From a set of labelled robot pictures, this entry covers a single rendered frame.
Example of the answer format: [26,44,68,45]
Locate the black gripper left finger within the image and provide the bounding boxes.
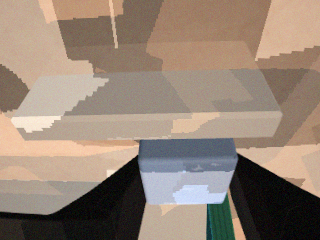
[0,155,146,240]

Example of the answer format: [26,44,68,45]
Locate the blue-grey block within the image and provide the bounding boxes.
[138,138,238,204]

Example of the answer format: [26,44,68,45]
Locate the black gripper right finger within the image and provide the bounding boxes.
[229,152,320,240]

